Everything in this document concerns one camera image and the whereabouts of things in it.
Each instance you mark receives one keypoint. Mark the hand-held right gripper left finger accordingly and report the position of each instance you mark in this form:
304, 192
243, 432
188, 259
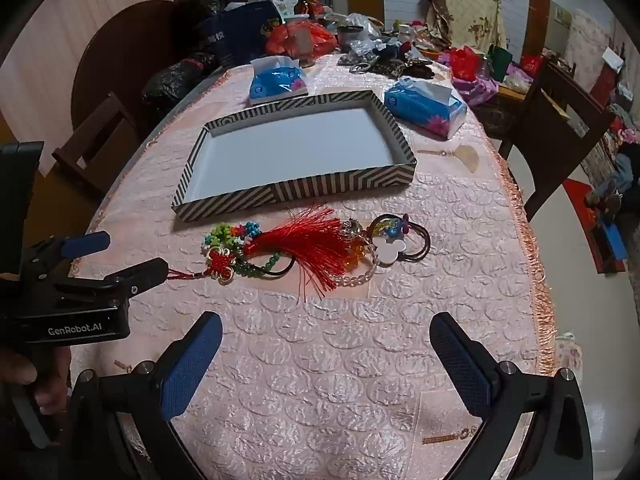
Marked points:
192, 362

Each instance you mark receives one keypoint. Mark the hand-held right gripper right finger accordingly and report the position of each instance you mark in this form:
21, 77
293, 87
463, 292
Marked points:
460, 365

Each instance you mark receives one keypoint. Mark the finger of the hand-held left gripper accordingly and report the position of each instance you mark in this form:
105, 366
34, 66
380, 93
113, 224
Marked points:
85, 244
135, 272

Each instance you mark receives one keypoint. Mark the red tassel knot ornament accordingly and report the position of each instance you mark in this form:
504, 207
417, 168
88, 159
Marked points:
300, 245

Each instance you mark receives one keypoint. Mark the striped cardboard box tray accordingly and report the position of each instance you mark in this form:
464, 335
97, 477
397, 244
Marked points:
300, 145

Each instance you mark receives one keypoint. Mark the person's left hand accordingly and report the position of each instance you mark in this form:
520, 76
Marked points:
30, 375

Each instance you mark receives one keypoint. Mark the dark wooden chair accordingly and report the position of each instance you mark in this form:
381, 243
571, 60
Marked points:
560, 125
85, 145

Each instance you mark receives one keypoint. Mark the round brown wooden board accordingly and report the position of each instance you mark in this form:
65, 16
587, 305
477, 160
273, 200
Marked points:
115, 50

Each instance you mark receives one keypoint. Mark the fan-shaped pendant with tassel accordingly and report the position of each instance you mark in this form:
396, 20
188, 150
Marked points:
465, 157

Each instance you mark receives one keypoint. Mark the blue tissue pack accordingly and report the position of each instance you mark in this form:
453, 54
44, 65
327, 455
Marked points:
425, 107
277, 82

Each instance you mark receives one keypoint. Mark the pile of clothes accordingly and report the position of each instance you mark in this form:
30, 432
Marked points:
620, 170

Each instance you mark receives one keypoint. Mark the navy blue bag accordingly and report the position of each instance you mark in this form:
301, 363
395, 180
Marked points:
235, 35

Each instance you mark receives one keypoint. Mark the glass jar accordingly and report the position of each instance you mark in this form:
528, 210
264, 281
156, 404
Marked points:
300, 35

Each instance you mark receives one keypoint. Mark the red plastic bag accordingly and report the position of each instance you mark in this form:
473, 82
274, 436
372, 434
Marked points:
322, 40

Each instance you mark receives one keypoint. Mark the pile of hair accessories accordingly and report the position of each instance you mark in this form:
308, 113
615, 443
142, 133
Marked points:
395, 62

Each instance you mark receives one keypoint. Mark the dark glass cup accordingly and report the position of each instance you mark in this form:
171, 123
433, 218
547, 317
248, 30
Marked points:
350, 37

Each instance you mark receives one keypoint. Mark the clear plastic bag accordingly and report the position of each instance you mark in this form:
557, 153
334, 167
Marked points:
362, 25

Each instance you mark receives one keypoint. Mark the floral beige cloth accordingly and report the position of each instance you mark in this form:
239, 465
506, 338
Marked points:
465, 10

